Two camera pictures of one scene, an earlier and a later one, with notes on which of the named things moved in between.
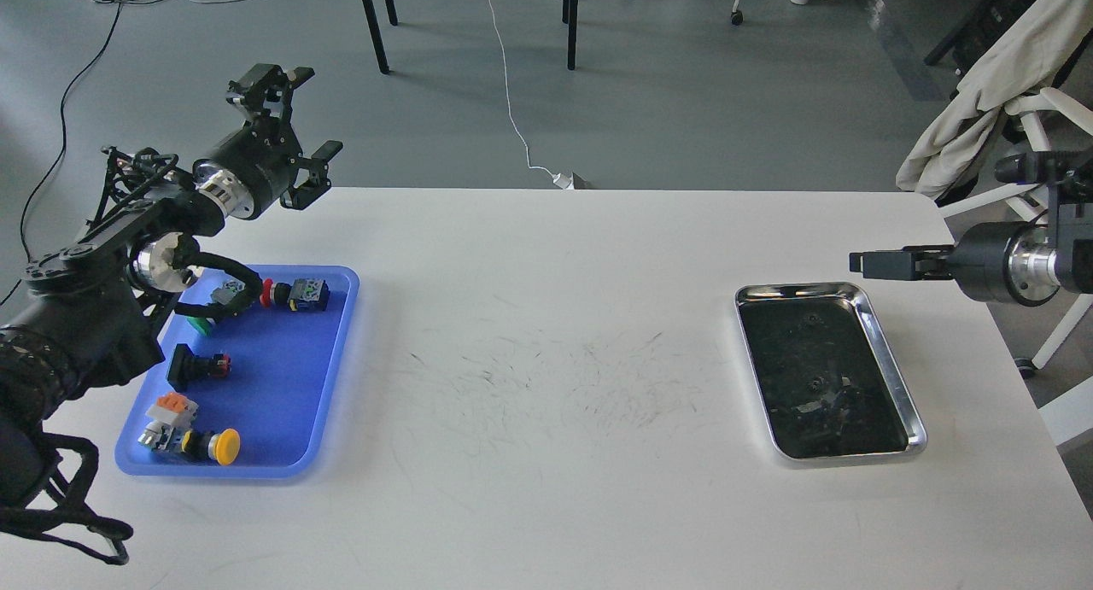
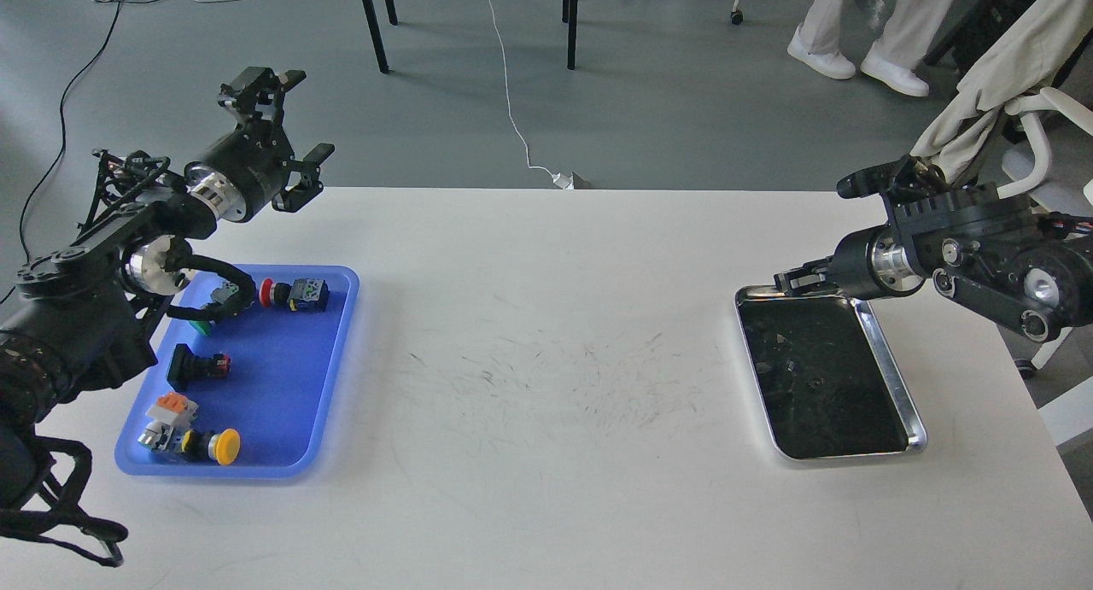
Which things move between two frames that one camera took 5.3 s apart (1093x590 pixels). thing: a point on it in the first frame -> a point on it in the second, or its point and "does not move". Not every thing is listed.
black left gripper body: [250, 170] does not move
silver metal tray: [825, 378] does not move
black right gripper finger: [913, 262] -> [809, 278]
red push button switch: [305, 294] does not move
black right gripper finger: [935, 249] -> [817, 266]
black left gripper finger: [267, 89] does not move
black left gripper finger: [298, 198] does not move
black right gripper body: [1006, 261] -> [875, 263]
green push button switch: [223, 295] does not move
